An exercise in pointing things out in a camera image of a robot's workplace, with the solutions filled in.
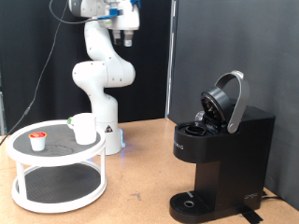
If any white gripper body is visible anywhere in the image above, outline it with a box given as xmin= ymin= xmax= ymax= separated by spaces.
xmin=106 ymin=0 xmax=141 ymax=32

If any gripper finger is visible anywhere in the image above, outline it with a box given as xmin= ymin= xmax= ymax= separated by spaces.
xmin=112 ymin=30 xmax=122 ymax=47
xmin=123 ymin=30 xmax=134 ymax=48

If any white coffee pod red lid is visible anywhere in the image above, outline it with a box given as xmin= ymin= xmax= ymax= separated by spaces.
xmin=28 ymin=131 xmax=48 ymax=152

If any black Keurig coffee machine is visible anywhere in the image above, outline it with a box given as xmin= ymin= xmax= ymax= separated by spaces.
xmin=168 ymin=70 xmax=277 ymax=224

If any white ceramic mug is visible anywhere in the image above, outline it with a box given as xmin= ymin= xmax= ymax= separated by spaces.
xmin=66 ymin=112 xmax=98 ymax=146

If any white two-tier turntable stand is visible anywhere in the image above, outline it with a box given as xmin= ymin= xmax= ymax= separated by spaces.
xmin=5 ymin=119 xmax=107 ymax=215

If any black tape strip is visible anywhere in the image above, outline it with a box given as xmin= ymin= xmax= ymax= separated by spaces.
xmin=237 ymin=206 xmax=264 ymax=224

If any blue-mounted wrist camera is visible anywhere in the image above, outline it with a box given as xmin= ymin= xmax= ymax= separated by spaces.
xmin=96 ymin=8 xmax=124 ymax=29

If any silver vertical frame pole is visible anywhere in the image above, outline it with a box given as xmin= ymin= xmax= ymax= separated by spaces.
xmin=164 ymin=0 xmax=178 ymax=119

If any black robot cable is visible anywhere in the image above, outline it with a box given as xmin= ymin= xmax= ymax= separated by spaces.
xmin=0 ymin=0 xmax=108 ymax=147

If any grey metal edge post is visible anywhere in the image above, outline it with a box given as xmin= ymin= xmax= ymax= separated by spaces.
xmin=0 ymin=73 xmax=7 ymax=136

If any black power cord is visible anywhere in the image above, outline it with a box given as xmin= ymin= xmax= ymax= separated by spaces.
xmin=261 ymin=190 xmax=283 ymax=202

